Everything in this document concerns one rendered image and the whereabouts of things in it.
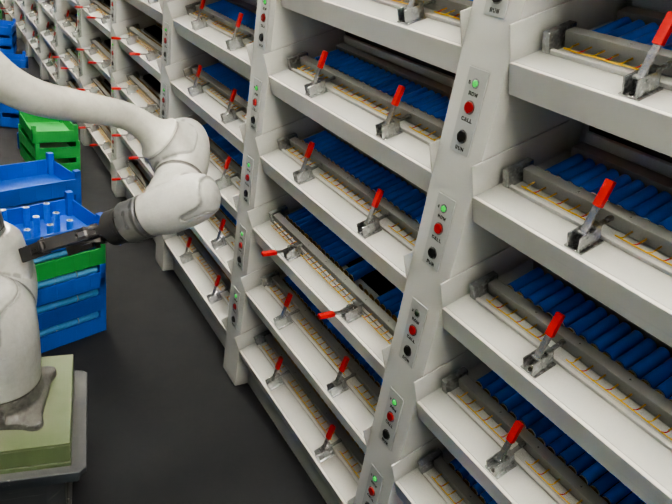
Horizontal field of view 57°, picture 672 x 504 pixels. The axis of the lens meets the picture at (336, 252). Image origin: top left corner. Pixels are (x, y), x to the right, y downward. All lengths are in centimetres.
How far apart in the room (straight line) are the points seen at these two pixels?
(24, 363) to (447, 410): 79
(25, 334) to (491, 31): 97
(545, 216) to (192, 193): 66
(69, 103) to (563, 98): 82
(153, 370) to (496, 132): 132
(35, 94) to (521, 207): 80
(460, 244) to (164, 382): 115
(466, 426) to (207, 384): 98
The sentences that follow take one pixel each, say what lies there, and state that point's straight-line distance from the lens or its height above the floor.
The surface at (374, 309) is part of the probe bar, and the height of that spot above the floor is 56.
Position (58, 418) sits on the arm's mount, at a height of 26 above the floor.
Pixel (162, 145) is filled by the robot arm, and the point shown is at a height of 77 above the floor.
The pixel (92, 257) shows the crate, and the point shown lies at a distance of 195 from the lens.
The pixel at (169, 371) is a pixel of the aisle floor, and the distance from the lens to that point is 193.
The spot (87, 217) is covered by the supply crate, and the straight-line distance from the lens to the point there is 200.
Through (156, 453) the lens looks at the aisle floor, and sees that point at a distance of 169.
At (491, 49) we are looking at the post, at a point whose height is 110.
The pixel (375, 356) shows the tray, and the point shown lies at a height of 51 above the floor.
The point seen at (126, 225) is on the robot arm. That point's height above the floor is 63.
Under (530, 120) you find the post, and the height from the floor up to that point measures 101.
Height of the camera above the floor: 120
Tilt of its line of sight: 26 degrees down
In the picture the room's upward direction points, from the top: 10 degrees clockwise
